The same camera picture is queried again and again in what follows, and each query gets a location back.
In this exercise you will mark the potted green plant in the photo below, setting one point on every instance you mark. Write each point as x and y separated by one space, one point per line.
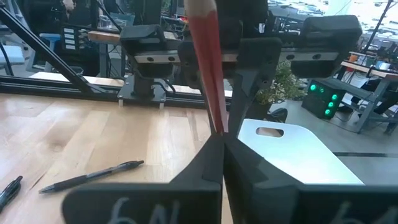
280 90

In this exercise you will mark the wooden workbench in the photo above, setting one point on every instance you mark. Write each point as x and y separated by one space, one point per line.
104 36

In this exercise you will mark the blue stool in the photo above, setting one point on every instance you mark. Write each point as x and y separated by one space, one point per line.
49 39

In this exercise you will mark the red pencil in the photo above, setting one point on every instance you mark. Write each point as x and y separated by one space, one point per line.
206 62

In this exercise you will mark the white wheeled bench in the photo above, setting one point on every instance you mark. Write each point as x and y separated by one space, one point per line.
11 54

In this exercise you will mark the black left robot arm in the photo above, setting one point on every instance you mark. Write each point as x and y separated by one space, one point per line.
143 88

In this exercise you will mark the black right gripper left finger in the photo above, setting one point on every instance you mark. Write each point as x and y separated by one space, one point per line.
155 202

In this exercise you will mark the white plastic bin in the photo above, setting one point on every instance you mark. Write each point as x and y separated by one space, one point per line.
298 155

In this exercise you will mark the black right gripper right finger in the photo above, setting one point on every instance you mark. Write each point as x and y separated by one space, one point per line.
280 202

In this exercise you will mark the black computer green lights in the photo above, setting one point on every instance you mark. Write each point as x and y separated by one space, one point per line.
323 99

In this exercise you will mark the black retractable pen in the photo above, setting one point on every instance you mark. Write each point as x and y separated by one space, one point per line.
11 191
90 176

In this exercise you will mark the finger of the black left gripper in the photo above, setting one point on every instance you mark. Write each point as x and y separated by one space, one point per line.
188 68
258 62

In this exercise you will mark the black aluminium table frame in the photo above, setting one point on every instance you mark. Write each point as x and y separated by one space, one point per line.
77 93

